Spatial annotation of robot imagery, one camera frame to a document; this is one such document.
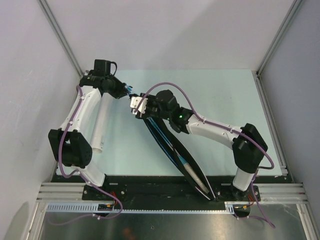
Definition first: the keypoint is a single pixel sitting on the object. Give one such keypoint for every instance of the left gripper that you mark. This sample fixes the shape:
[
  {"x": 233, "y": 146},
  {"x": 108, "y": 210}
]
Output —
[{"x": 121, "y": 90}]

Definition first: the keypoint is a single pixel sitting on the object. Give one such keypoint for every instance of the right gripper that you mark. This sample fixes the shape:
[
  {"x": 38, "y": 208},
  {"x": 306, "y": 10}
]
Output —
[{"x": 146, "y": 114}]

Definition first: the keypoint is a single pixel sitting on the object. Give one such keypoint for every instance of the white shuttlecock tube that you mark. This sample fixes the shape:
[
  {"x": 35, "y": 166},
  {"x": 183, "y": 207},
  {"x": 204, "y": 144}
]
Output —
[{"x": 100, "y": 126}]

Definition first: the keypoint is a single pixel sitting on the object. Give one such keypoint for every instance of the blue racket bag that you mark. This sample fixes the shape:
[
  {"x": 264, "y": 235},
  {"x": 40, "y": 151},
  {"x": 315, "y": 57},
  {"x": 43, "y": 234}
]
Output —
[{"x": 176, "y": 115}]

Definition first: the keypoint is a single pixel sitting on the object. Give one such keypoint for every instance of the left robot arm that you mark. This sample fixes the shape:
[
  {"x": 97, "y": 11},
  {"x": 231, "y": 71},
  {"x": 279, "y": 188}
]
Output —
[{"x": 71, "y": 148}]

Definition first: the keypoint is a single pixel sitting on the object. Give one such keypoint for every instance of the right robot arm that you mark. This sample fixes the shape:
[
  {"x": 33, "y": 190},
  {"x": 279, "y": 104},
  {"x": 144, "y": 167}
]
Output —
[{"x": 247, "y": 145}]

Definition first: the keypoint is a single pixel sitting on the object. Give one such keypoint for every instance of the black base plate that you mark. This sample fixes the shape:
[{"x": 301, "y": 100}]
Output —
[{"x": 167, "y": 193}]

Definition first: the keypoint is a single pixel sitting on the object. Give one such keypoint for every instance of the left aluminium corner post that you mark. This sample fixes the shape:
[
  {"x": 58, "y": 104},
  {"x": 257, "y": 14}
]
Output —
[{"x": 58, "y": 31}]

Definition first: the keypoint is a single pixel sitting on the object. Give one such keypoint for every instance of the aluminium corner post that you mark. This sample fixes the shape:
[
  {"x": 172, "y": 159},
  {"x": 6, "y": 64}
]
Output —
[
  {"x": 58, "y": 31},
  {"x": 280, "y": 34}
]

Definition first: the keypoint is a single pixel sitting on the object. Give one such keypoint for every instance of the aluminium frame rail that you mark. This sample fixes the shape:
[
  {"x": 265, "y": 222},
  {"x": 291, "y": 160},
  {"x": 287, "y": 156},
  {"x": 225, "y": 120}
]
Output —
[{"x": 70, "y": 198}]

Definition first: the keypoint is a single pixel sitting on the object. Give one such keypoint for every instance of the right aluminium corner post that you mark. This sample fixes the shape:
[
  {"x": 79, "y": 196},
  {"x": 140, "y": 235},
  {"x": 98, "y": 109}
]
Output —
[{"x": 280, "y": 34}]

